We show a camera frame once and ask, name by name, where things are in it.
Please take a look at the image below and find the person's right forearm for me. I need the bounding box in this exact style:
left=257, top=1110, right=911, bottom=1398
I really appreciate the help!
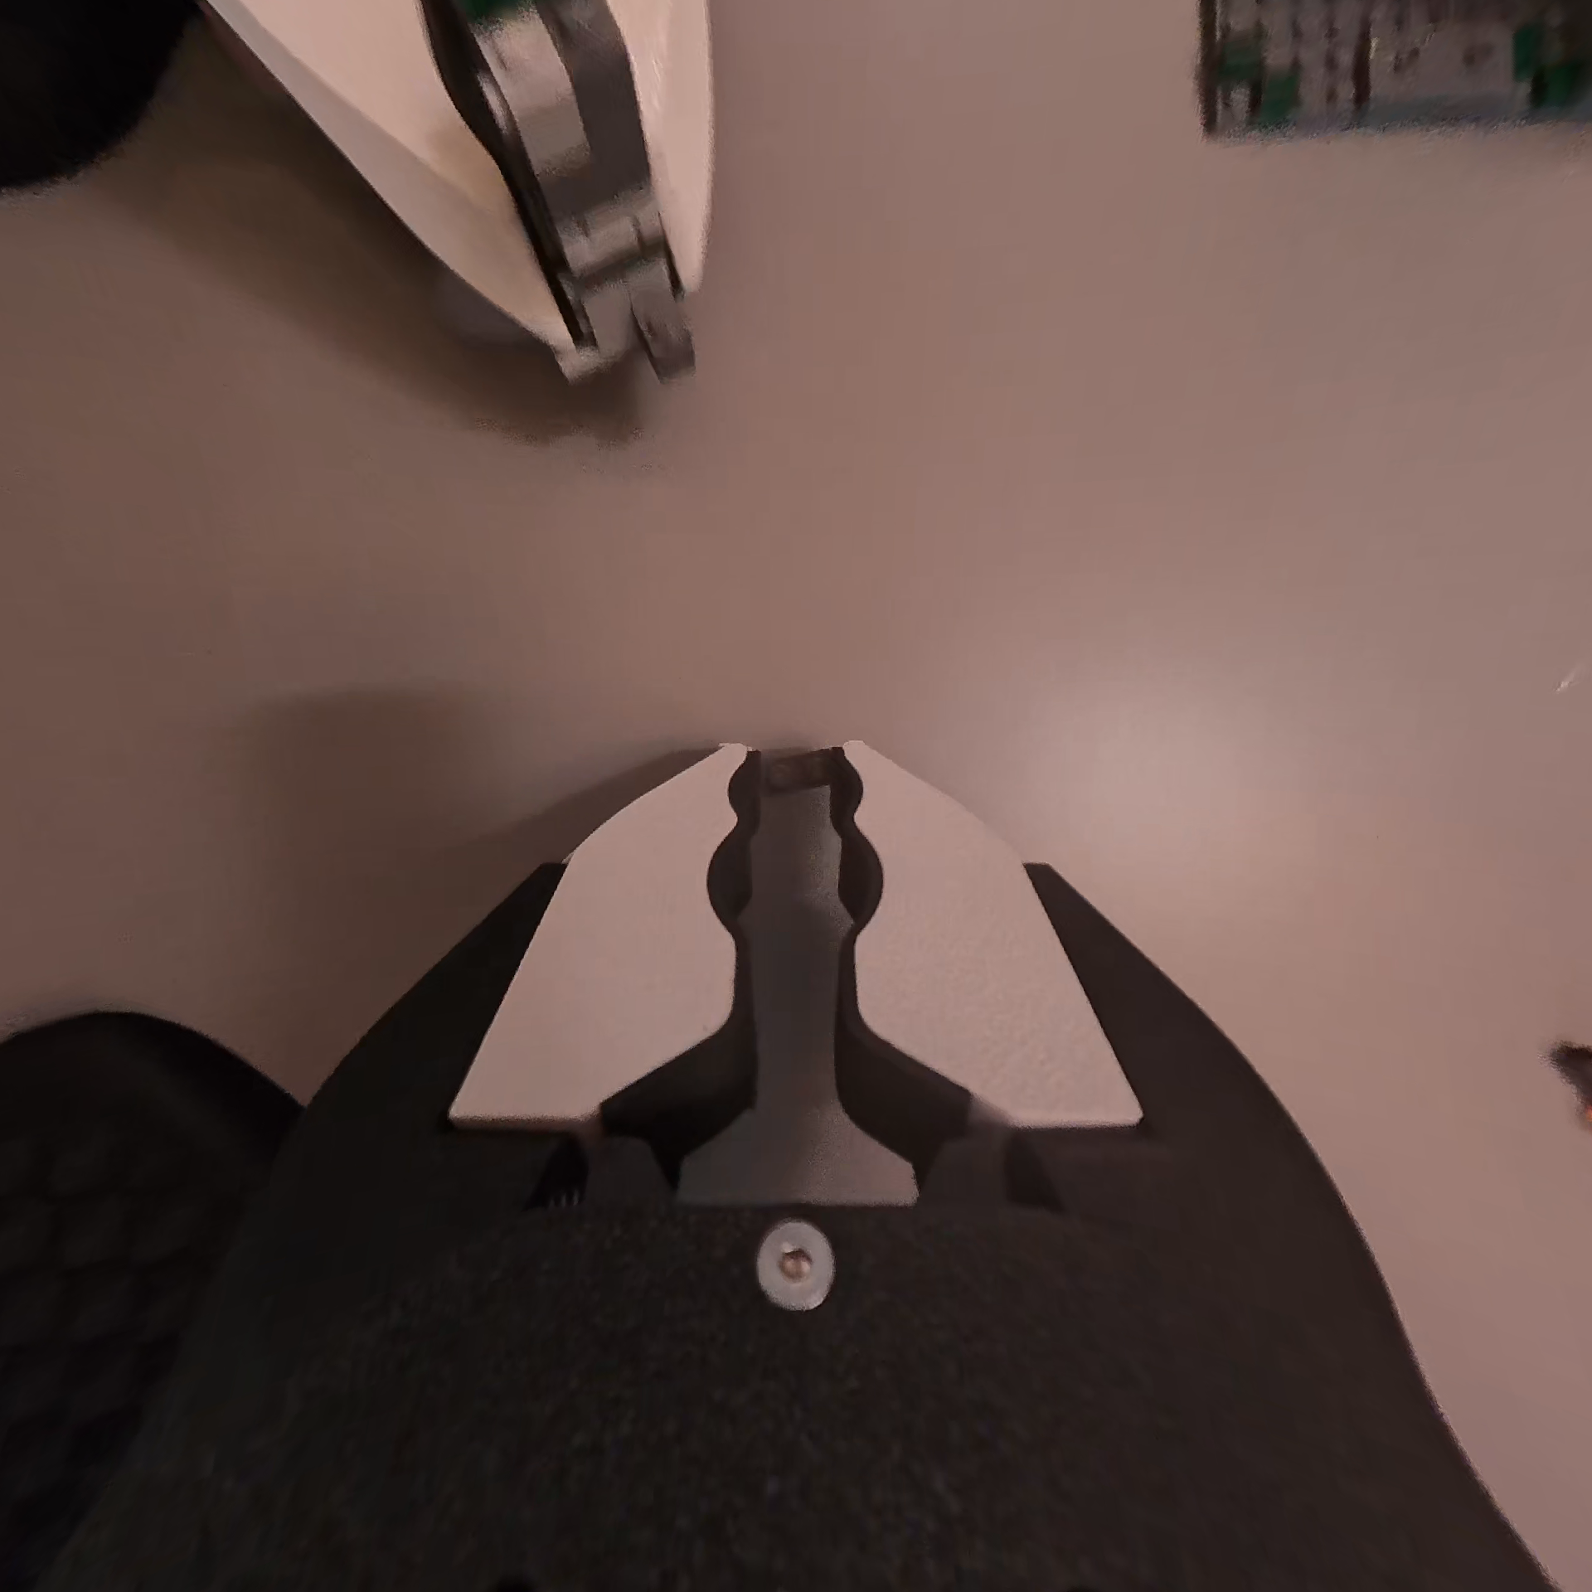
left=0, top=1010, right=310, bottom=1592

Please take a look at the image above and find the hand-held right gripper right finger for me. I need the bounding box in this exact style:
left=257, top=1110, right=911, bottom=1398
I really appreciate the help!
left=833, top=741, right=1146, bottom=1186

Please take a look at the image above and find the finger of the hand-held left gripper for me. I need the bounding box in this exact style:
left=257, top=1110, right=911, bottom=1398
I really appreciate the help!
left=196, top=0, right=590, bottom=362
left=547, top=0, right=719, bottom=303

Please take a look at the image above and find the grey brick pillar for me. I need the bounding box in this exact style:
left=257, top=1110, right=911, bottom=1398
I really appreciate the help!
left=422, top=0, right=697, bottom=386

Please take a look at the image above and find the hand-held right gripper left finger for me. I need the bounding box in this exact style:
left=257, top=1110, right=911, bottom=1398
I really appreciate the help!
left=443, top=741, right=763, bottom=1186

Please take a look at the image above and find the grey baseplate brick building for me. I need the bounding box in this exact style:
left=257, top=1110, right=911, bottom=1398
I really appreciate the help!
left=1195, top=0, right=1592, bottom=138

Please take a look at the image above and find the person's left forearm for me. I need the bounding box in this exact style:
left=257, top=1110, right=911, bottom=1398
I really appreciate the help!
left=0, top=0, right=206, bottom=193

